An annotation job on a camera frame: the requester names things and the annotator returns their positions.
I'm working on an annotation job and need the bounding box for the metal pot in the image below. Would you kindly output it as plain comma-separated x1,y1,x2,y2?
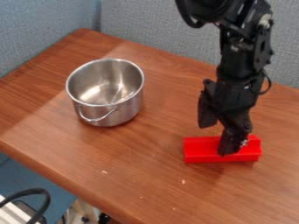
65,58,145,127

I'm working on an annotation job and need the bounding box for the red plastic block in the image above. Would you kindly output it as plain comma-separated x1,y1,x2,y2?
183,135,262,164

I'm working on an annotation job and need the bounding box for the black chair frame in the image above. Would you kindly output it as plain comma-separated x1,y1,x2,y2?
0,188,52,224

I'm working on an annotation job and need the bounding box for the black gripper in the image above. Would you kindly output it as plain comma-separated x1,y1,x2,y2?
198,67,267,156

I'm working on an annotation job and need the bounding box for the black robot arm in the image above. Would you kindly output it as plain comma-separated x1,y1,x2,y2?
175,0,274,156

